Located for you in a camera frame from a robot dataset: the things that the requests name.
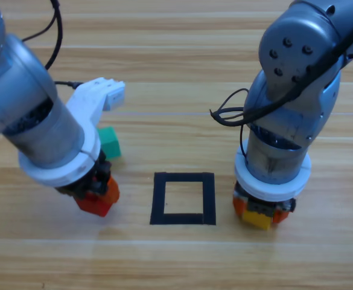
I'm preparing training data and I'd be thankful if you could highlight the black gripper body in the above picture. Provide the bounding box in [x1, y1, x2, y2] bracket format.
[233, 184, 296, 218]
[55, 150, 112, 200]

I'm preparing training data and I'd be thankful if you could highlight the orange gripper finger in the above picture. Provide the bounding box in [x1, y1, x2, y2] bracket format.
[232, 193, 249, 217]
[272, 208, 290, 224]
[103, 176, 120, 209]

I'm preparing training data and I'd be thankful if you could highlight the yellow wooden block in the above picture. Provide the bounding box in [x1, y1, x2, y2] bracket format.
[242, 209, 274, 232]

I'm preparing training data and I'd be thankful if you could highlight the red wooden block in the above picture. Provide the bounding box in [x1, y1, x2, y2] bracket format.
[75, 193, 113, 218]

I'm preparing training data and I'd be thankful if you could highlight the green wooden block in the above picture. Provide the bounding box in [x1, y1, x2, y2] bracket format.
[97, 126, 122, 161]

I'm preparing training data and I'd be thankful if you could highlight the black tape square outline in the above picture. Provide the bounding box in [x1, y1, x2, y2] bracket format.
[149, 172, 217, 227]

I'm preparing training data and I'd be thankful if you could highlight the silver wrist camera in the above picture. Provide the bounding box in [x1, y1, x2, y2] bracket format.
[103, 80, 126, 112]

